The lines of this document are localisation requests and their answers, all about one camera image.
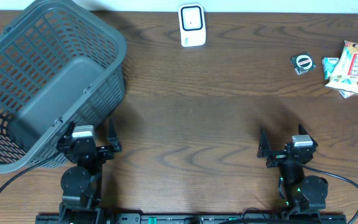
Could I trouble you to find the dark grey plastic basket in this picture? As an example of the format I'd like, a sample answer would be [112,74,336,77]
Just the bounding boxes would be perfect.
[0,1,127,174]

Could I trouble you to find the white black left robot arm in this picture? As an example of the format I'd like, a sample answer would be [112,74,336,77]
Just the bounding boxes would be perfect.
[57,121,122,224]

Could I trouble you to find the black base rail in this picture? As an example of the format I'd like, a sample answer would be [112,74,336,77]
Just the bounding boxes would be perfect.
[35,212,348,224]

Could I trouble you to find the orange wet wipes pack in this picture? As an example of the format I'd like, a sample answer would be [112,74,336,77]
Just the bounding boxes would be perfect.
[325,40,358,95]

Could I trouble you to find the orange small snack pack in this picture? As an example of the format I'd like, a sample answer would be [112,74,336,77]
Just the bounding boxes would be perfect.
[339,90,354,99]

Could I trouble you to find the teal small tissue pack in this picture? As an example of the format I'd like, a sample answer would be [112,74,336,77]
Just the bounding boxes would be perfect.
[322,57,339,80]

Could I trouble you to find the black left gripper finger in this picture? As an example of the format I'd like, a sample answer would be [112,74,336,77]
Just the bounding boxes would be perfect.
[61,121,75,143]
[107,119,119,148]

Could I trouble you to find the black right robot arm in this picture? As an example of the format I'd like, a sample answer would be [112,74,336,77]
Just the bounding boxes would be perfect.
[257,125,328,220]

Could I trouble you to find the dark round-label can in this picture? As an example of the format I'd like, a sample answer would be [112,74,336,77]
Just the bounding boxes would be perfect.
[290,52,316,75]

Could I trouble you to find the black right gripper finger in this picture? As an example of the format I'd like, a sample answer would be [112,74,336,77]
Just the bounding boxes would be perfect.
[298,124,318,146]
[257,128,271,157]

